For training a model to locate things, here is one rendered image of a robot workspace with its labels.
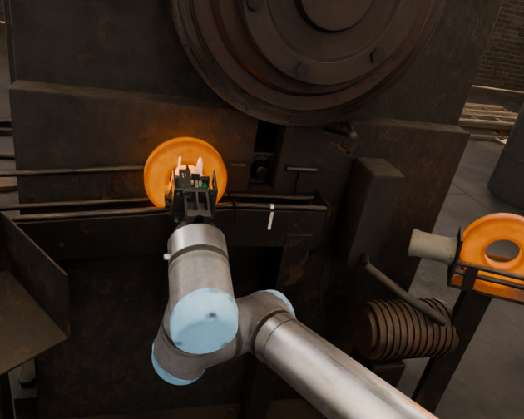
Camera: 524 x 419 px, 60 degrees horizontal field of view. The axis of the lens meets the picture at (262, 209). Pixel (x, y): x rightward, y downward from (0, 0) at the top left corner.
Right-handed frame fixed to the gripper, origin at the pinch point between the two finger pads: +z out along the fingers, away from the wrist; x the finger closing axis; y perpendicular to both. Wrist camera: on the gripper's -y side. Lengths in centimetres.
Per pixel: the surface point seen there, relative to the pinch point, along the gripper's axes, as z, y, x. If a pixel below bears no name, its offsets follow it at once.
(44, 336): -30.0, -7.5, 21.5
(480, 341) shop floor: 2, -82, -122
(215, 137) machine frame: 6.5, 3.1, -5.9
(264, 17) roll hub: -4.3, 31.9, -7.7
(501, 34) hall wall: 584, -161, -574
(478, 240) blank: -18, 0, -57
